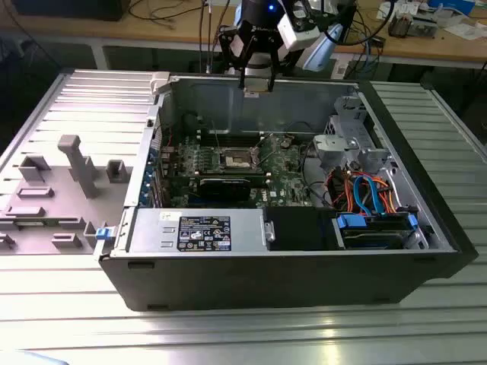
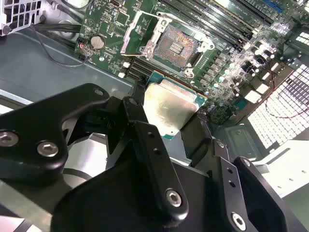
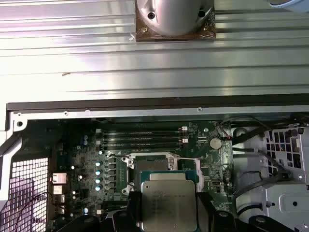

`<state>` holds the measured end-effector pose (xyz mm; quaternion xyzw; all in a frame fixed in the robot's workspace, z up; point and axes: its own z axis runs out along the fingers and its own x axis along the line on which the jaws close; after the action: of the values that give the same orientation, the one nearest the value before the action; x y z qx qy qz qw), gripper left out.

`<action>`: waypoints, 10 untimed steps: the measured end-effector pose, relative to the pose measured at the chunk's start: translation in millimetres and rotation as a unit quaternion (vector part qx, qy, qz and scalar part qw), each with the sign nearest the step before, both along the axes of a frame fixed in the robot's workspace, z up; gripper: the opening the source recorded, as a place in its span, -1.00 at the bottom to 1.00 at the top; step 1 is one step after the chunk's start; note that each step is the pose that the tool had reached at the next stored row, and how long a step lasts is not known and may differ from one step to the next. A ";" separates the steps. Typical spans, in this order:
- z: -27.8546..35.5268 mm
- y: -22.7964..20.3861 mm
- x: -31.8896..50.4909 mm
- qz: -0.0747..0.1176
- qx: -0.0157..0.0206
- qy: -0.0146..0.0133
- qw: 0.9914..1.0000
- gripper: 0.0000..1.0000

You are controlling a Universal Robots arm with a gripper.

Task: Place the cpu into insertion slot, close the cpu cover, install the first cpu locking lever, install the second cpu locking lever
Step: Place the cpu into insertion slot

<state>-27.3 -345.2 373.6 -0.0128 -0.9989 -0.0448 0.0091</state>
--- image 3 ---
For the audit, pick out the green motherboard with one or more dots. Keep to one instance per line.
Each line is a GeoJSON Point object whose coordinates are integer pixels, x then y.
{"type": "Point", "coordinates": [217, 169]}

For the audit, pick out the black PC case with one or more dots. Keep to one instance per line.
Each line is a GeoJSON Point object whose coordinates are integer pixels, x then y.
{"type": "Point", "coordinates": [154, 112]}

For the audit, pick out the silver metal disk bay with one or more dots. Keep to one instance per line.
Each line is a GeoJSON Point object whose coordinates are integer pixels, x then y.
{"type": "Point", "coordinates": [285, 203]}

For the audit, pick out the silver CPU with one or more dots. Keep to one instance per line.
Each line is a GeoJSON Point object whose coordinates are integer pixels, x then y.
{"type": "Point", "coordinates": [166, 203]}

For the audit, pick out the silver coin battery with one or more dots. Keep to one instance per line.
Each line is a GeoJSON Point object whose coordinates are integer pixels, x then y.
{"type": "Point", "coordinates": [215, 143]}

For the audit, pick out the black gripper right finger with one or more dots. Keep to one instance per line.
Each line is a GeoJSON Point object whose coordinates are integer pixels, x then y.
{"type": "Point", "coordinates": [205, 205]}

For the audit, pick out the RAM slot white clips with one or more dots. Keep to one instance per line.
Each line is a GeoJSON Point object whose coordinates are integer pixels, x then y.
{"type": "Point", "coordinates": [144, 140]}
{"type": "Point", "coordinates": [144, 131]}

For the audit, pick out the silver internal USB port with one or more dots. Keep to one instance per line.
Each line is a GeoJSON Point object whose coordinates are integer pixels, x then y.
{"type": "Point", "coordinates": [216, 184]}

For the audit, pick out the CPU socket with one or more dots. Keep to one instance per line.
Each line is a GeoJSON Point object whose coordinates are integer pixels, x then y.
{"type": "Point", "coordinates": [149, 164]}

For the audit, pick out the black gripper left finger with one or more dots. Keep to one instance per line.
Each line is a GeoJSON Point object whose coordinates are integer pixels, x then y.
{"type": "Point", "coordinates": [134, 203]}

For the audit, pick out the metal locking lever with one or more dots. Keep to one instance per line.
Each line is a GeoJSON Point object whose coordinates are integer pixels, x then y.
{"type": "Point", "coordinates": [120, 157]}

